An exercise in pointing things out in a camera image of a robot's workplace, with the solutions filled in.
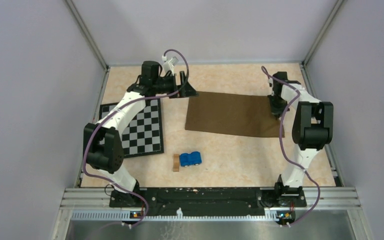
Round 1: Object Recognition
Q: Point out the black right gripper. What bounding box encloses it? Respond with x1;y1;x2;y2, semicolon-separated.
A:
267;93;290;120

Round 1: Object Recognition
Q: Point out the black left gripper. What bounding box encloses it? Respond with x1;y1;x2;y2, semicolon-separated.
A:
152;70;198;99

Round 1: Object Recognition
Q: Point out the brown cloth napkin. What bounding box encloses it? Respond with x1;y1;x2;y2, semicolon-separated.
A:
185;91;281;138

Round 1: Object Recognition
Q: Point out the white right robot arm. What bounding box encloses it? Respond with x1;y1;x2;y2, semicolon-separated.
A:
268;71;334;206

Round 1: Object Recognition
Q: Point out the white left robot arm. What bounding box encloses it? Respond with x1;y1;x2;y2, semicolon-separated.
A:
82;61;197;207

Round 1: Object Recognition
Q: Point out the black white checkerboard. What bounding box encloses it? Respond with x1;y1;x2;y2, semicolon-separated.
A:
116;99;165;159

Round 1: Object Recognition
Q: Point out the small wooden block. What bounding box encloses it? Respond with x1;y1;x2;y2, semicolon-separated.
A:
172;154;180;172

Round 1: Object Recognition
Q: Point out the blue toy car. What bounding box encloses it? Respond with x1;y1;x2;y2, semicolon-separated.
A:
179;151;202;167

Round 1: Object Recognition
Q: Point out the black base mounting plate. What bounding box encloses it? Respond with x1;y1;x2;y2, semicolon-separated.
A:
109;187;307;217

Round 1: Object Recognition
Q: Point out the aluminium frame rail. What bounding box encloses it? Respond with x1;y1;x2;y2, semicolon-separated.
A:
62;0;362;213

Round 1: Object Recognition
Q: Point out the white cable duct strip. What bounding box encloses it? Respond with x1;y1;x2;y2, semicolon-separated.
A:
71;210;279;222

